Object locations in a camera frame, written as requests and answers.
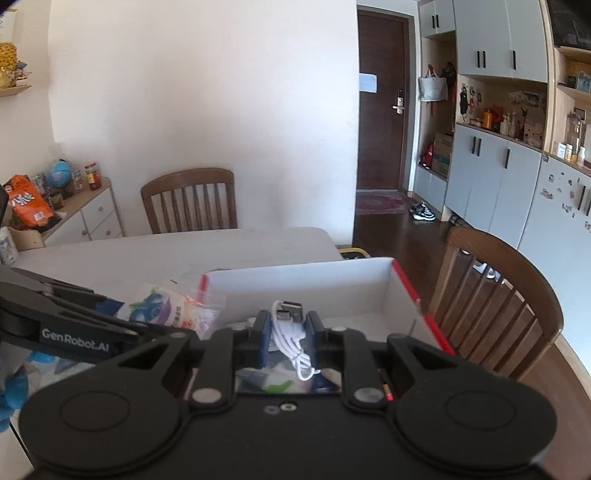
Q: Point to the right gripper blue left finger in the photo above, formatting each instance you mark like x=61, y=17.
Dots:
x=254, y=345

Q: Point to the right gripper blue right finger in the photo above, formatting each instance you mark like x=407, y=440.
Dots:
x=322, y=344

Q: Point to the white tissue pack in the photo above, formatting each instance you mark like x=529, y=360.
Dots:
x=279, y=381

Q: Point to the blue gloved left hand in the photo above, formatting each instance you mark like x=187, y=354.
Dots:
x=17, y=364

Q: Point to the floral white mug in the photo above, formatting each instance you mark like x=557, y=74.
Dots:
x=9, y=253

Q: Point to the red cardboard box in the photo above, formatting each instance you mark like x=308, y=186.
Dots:
x=372, y=295

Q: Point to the orange snack bag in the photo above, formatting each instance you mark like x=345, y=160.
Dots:
x=28, y=204

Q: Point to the white drawer cabinet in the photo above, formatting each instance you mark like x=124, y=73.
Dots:
x=87, y=216

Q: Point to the blue globe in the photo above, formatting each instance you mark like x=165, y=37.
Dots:
x=59, y=174

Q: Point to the red lid sauce jar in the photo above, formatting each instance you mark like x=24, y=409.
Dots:
x=93, y=176

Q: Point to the wooden chair at far side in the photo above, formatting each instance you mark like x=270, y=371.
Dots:
x=198, y=199

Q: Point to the wooden chair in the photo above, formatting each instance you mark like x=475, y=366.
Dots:
x=506, y=326
x=198, y=199

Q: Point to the black sneakers pair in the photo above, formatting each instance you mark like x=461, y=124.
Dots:
x=421, y=212

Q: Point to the wooden chair at right side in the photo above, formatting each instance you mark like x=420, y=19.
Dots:
x=506, y=326

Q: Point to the cardboard box on shelf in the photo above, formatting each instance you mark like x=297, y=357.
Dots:
x=442, y=152

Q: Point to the golden flower ornament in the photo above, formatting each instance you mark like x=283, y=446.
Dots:
x=8, y=64

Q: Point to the hanging grey tote bag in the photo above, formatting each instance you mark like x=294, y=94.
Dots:
x=432, y=88

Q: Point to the dark brown door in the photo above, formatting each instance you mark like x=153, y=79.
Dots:
x=384, y=52

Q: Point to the wooden wall shelf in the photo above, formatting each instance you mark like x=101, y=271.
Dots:
x=13, y=91

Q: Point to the grey wall cabinet unit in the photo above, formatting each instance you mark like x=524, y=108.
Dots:
x=513, y=170

